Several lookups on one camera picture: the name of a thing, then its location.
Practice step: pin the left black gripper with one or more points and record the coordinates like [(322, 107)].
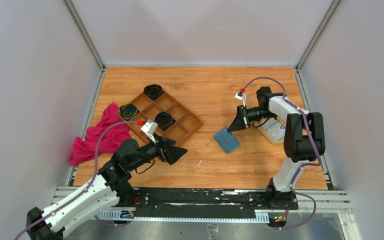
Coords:
[(172, 153)]

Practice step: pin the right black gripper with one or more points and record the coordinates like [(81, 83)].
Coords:
[(241, 122)]

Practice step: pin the blue leather card holder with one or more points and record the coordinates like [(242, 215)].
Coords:
[(226, 140)]

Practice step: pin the beige oval card tray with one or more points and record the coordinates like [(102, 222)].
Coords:
[(273, 129)]

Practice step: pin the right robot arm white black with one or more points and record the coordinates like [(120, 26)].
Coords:
[(303, 143)]

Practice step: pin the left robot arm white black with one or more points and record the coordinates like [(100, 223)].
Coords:
[(107, 188)]

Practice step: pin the brown wooden grid tray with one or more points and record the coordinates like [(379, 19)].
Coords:
[(186, 125)]

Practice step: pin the pink crumpled cloth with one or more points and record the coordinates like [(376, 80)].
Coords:
[(104, 137)]

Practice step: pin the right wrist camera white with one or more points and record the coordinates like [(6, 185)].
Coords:
[(242, 97)]

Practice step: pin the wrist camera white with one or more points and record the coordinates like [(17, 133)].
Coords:
[(149, 128), (242, 97)]

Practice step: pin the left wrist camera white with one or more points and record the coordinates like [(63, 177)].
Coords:
[(149, 128)]

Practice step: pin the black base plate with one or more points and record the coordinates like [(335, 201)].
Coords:
[(201, 203)]

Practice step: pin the aluminium frame rail front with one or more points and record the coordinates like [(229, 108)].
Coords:
[(310, 202)]

